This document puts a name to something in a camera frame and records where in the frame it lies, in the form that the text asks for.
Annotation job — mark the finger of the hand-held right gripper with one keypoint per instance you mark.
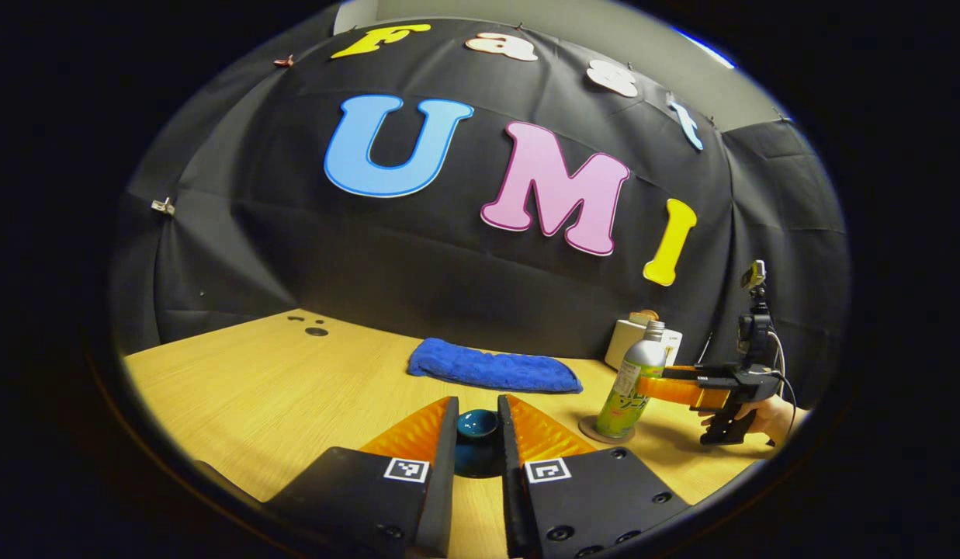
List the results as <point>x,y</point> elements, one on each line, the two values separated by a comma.
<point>693,372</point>
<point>677,390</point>

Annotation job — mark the white toaster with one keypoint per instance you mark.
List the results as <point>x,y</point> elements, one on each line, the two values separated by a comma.
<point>619,343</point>

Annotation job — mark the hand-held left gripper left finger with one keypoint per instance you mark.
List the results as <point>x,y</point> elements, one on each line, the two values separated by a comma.
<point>442,481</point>

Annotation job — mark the round brown coaster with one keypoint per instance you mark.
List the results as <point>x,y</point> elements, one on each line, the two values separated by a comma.
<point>588,430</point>

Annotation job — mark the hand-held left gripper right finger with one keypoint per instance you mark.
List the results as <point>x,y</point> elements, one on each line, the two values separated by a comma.
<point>513,497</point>

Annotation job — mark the copper metal clip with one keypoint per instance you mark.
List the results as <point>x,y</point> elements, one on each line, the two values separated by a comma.
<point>284,60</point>

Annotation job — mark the green label water bottle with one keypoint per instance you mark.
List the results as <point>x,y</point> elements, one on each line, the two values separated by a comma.
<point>623,404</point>

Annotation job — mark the black backdrop cloth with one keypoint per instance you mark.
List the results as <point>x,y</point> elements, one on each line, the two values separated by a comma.
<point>417,256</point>

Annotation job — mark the blue towel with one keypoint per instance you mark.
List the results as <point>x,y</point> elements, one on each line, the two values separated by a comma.
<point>491,369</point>

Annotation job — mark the toast slice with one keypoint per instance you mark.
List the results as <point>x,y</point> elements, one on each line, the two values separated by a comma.
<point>643,316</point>

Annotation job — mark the silver metal clip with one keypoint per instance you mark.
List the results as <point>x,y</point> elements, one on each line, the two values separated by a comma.
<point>163,206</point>

